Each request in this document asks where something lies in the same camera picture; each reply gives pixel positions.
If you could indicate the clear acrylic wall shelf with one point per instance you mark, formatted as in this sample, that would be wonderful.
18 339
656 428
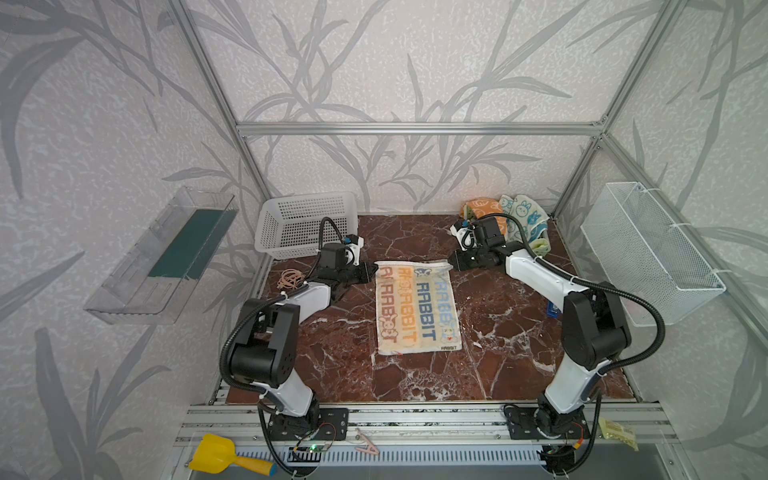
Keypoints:
153 282

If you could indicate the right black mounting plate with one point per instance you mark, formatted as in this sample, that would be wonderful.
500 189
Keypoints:
542 423

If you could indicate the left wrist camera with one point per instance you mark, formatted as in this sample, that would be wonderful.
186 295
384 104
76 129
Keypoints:
353 245

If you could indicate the orange rabbit pattern towel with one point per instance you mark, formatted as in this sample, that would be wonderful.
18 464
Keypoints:
480 207

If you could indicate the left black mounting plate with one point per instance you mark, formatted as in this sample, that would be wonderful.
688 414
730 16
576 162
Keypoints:
324 424

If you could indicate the white wire mesh basket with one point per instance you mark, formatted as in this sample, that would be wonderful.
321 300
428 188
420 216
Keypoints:
643 251

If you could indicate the striped rabbit text towel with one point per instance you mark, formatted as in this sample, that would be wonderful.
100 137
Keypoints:
415 308

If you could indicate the green plastic basket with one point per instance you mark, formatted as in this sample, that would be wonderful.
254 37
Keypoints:
541 246

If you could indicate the teal rabbit pattern towel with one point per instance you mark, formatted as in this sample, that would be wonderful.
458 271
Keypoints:
532 217

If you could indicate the pink clothespin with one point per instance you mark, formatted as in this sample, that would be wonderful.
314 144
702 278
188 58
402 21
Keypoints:
367 446

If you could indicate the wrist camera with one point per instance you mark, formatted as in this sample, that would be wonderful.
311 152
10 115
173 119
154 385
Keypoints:
353 245
464 233

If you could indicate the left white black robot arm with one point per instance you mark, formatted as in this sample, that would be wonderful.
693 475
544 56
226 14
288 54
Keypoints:
259 354

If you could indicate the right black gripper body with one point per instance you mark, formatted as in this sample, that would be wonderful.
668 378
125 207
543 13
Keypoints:
463 260

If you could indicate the yellow paper tag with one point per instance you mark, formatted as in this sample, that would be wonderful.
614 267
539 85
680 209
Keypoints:
614 431

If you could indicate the white perforated plastic basket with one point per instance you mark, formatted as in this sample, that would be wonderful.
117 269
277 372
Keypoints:
288 227

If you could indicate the black mounting plate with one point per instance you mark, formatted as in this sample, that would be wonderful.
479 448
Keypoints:
542 423
324 424

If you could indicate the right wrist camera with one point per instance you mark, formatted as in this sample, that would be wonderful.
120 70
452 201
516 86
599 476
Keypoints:
464 233

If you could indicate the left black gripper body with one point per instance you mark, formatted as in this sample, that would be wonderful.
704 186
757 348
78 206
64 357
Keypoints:
362 273

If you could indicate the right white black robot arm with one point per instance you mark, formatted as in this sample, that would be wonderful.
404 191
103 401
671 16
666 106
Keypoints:
594 328

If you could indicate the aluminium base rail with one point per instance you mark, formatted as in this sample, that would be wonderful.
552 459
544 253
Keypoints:
407 434

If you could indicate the green circuit board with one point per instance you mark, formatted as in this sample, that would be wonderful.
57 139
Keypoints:
312 448

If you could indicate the yellow plastic scoop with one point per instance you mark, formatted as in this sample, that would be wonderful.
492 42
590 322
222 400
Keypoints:
215 454

